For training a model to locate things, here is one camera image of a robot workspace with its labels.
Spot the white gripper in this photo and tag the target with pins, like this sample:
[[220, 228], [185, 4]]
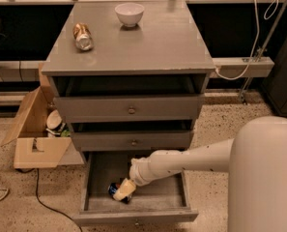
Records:
[[137, 175]]

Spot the blue pepsi can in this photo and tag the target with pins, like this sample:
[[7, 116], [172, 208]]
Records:
[[112, 189]]

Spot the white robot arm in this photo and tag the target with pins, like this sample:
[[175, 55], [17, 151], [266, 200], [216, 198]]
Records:
[[255, 161]]

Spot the grey bottom drawer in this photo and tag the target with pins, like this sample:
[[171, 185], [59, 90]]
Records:
[[162, 201]]

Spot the grey drawer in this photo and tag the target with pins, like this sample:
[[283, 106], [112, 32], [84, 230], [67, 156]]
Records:
[[141, 135], [123, 98], [162, 201]]

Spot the grey middle drawer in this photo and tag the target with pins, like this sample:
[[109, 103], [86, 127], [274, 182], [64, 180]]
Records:
[[141, 135]]

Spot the grey top drawer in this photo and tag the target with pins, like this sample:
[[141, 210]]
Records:
[[123, 98]]

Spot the grey drawer cabinet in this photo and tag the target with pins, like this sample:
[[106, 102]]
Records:
[[165, 41]]

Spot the white items in box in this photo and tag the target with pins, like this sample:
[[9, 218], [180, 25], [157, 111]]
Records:
[[55, 126]]

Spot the open cardboard box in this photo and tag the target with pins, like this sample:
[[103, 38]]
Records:
[[35, 146]]

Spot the white ceramic bowl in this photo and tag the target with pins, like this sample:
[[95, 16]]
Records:
[[129, 13]]

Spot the dark grey side cabinet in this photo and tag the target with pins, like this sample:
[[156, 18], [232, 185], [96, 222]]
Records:
[[275, 85]]

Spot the metal stand pole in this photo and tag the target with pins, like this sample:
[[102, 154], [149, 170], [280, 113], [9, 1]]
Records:
[[257, 53]]

